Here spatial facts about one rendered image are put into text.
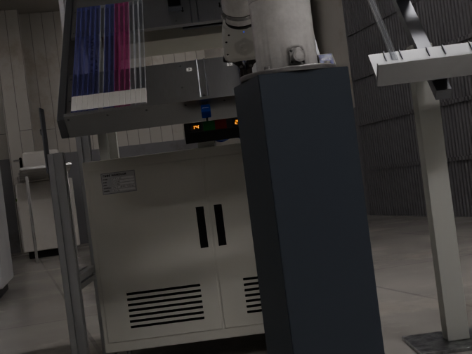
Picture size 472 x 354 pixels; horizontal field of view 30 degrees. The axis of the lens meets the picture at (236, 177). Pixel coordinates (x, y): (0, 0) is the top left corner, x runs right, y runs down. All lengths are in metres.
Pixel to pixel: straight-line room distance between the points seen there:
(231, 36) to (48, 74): 8.73
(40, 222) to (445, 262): 6.77
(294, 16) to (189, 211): 1.00
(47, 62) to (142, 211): 8.27
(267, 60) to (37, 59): 9.15
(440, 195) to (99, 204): 0.96
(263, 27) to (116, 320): 1.19
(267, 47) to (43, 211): 7.29
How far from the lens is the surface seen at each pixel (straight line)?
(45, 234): 8.88
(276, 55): 1.68
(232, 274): 2.57
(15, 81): 10.48
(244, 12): 2.03
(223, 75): 2.35
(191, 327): 2.59
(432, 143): 2.42
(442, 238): 2.43
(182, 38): 2.95
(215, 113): 2.27
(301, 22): 1.70
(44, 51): 10.79
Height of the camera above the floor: 0.51
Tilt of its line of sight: level
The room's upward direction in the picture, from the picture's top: 7 degrees counter-clockwise
